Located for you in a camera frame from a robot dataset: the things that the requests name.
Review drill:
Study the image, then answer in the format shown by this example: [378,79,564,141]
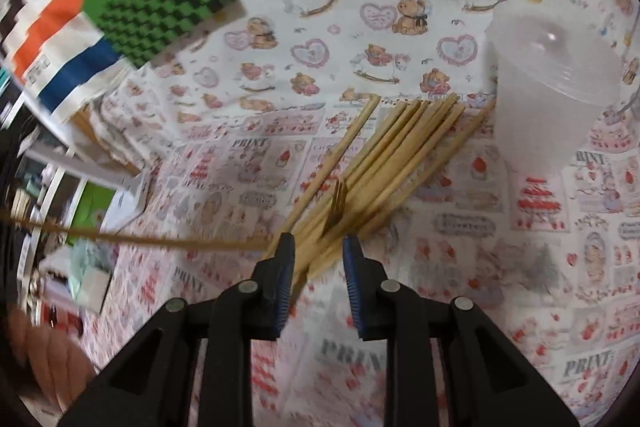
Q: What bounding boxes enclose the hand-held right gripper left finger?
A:
[57,232,297,427]

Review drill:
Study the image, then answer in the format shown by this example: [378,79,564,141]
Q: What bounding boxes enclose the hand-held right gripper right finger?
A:
[341,234,581,427]

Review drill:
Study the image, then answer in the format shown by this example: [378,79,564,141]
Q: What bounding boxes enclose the golden metal fork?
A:
[322,179,349,238]

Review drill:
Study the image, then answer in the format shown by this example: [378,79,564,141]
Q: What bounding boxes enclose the single wooden chopstick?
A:
[0,213,273,253]

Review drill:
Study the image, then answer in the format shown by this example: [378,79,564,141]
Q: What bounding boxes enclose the bundle of wooden chopsticks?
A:
[260,93,498,298]

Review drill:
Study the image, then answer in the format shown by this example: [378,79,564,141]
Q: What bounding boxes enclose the translucent plastic cup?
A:
[485,2,623,180]

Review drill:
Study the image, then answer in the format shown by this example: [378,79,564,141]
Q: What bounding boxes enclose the person's left hand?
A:
[7,307,96,413]

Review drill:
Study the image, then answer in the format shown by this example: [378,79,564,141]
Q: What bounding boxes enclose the pale green packet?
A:
[65,239,117,313]

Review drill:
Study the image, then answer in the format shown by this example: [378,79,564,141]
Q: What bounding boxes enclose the green plastic bag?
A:
[77,184,133,228]

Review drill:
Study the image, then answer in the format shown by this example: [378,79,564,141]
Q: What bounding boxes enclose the white shelf rack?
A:
[10,142,151,303]

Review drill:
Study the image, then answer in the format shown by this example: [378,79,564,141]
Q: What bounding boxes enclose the striped curtain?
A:
[0,0,146,125]

